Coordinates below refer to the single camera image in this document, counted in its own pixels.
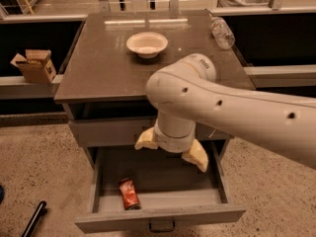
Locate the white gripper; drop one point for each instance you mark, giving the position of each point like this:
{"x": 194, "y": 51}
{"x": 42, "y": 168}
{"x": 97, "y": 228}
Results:
{"x": 175, "y": 143}

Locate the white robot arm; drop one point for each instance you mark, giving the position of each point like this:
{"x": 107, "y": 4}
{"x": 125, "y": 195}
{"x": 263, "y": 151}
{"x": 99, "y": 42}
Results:
{"x": 186, "y": 93}

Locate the open grey middle drawer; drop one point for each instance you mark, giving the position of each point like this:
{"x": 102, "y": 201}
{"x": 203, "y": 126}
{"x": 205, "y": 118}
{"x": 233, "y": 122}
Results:
{"x": 172, "y": 192}

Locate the closed grey top drawer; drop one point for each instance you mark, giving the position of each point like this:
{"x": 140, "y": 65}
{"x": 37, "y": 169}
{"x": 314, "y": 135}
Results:
{"x": 109, "y": 131}

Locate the grey drawer cabinet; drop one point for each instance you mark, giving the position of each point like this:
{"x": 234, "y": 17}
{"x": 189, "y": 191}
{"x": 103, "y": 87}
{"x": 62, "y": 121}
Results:
{"x": 104, "y": 80}

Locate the white paper bowl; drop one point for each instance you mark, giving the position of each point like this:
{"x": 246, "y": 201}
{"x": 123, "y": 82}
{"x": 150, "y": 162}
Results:
{"x": 147, "y": 44}

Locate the clear plastic water bottle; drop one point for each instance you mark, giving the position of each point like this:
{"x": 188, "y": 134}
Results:
{"x": 221, "y": 32}

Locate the black cylindrical pole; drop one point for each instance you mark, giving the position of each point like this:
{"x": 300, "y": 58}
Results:
{"x": 39, "y": 212}

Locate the open cardboard box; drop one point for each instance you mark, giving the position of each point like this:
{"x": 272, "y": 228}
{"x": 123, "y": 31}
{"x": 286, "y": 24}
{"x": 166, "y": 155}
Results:
{"x": 36, "y": 66}

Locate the yellow broom handle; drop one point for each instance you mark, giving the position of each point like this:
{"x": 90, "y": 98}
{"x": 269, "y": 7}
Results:
{"x": 27, "y": 6}

